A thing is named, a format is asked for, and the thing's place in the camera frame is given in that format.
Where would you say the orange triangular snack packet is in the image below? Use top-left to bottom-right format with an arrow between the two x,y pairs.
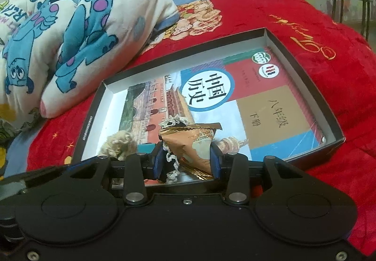
172,123 -> 222,176

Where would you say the beige crochet scrunchie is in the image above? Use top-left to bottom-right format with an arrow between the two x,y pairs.
99,130 -> 137,161

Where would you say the black white-trimmed crochet scrunchie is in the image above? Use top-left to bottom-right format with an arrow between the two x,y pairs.
159,115 -> 188,185

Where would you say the black shallow cardboard box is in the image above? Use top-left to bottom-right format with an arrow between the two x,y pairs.
73,28 -> 345,169

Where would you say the Chinese history textbook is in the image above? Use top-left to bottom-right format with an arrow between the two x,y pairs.
119,47 -> 326,161

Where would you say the red plush blanket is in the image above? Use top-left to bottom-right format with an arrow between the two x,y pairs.
27,0 -> 375,255

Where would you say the white cartoon monster quilt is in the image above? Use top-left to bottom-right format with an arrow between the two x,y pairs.
1,0 -> 179,143

